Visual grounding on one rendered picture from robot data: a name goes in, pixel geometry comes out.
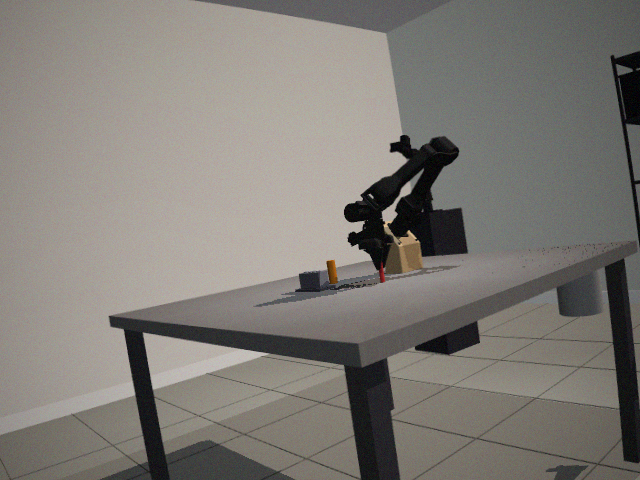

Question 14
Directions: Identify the brown cylinder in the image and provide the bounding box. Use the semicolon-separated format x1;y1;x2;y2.
326;260;338;284

